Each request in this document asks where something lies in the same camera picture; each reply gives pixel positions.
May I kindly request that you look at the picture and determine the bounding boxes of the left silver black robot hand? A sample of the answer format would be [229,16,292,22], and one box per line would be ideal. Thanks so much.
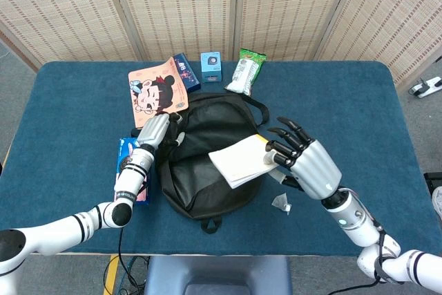
[136,112,186,153]

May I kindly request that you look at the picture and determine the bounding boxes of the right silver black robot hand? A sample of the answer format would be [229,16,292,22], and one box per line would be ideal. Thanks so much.
[264,116,343,201]

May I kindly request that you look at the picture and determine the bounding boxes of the white notebook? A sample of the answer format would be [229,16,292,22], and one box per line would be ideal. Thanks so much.
[207,133,281,190]

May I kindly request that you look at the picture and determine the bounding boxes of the black fabric backpack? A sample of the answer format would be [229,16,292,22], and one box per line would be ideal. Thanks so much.
[130,92,270,235]

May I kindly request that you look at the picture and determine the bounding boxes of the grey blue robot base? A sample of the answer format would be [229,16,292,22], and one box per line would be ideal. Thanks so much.
[143,255,294,295]

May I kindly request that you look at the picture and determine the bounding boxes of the blue Oreo cookie box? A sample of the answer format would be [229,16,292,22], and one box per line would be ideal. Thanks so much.
[113,137,151,206]

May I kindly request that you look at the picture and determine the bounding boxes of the orange cartoon girl pad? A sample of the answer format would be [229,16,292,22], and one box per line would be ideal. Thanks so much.
[127,55,190,129]

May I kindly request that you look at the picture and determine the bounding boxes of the pyramid tea bag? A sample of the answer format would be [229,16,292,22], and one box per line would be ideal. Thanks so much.
[271,191,293,216]

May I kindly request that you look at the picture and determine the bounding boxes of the dark blue small box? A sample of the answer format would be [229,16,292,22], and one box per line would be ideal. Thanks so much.
[172,52,202,94]

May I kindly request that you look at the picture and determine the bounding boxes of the light blue small box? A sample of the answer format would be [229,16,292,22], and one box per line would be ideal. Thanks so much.
[200,51,223,84]

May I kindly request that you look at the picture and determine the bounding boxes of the green white snack packet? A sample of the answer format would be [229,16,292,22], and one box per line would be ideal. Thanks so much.
[224,48,267,97]

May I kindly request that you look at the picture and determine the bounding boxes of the black box on floor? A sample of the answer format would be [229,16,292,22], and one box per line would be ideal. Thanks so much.
[423,171,442,202]

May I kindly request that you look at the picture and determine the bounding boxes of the woven bamboo folding screen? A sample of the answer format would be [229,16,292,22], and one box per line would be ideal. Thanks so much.
[0,0,442,85]

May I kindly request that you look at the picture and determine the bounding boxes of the white object on floor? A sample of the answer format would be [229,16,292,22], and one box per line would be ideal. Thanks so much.
[431,186,442,216]

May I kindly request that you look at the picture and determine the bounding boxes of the white power strip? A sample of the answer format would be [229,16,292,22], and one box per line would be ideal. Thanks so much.
[409,75,442,99]

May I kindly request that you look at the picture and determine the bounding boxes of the yellow floor tape strip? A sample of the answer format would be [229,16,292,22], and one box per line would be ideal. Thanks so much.
[102,254,121,295]

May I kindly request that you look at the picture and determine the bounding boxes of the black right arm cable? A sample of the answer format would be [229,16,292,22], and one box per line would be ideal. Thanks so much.
[374,224,405,285]

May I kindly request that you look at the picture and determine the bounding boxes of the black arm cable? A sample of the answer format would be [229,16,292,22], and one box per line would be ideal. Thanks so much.
[374,224,405,285]
[117,227,139,289]

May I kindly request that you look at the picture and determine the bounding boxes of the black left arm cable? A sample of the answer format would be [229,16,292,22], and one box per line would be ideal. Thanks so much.
[117,227,139,289]

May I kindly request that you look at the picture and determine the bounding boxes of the black floor cables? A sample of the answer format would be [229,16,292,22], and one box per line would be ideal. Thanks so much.
[113,255,151,295]

